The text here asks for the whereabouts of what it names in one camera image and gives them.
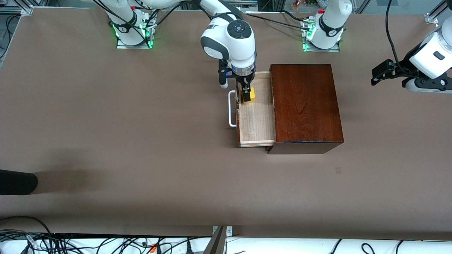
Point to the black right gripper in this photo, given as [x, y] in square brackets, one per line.
[246, 80]

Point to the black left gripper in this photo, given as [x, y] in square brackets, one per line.
[404, 66]

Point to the yellow block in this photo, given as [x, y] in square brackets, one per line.
[252, 96]

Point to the light wood drawer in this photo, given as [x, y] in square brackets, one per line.
[256, 123]

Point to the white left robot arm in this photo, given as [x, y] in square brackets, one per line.
[332, 24]

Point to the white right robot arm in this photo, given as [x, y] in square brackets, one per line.
[229, 46]

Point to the dark brown wooden cabinet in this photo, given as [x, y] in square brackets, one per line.
[307, 106]

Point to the metal equipment rack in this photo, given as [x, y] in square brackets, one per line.
[268, 4]

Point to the grey metal strut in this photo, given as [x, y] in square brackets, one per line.
[217, 243]

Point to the white shelf board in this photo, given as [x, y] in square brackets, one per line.
[282, 247]

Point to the orange plug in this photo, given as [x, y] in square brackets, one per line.
[153, 248]

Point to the black ribbed cylinder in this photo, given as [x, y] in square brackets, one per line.
[17, 181]

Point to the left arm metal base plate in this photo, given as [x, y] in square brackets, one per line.
[307, 49]

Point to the aluminium frame profile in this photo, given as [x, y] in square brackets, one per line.
[21, 10]
[436, 12]

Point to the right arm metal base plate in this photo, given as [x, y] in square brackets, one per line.
[122, 46]

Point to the aluminium bracket plate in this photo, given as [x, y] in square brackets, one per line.
[229, 230]

